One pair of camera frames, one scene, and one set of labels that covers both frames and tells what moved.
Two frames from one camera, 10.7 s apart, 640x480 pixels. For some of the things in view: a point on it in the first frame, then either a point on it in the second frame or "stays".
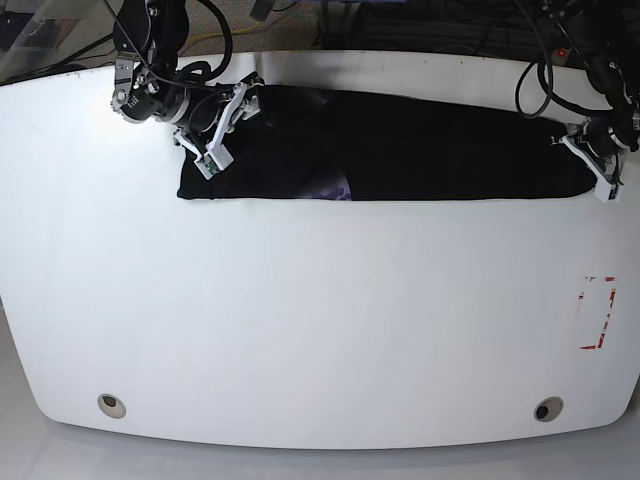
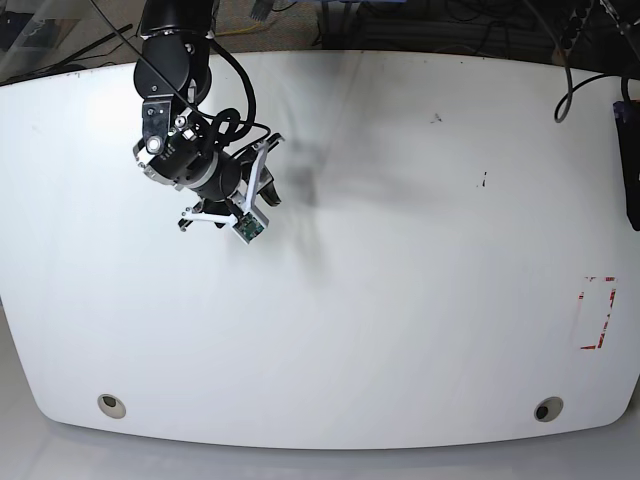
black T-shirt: (320, 143) to (628, 118)
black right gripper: (205, 106) to (225, 179)
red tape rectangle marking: (581, 296) stays
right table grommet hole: (548, 409) stays
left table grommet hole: (111, 406) stays
